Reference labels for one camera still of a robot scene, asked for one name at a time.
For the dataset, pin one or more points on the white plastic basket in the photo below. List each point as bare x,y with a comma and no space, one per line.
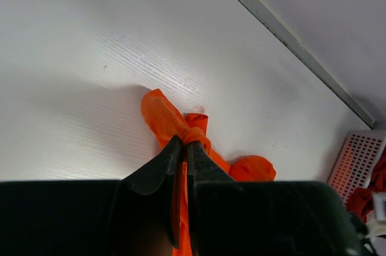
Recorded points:
359,154

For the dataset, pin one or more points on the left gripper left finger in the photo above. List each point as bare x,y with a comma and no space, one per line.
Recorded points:
157,184

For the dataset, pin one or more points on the dark red t shirt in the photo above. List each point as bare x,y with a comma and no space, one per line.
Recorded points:
360,201

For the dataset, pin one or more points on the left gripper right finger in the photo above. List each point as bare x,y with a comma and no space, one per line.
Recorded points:
205,179

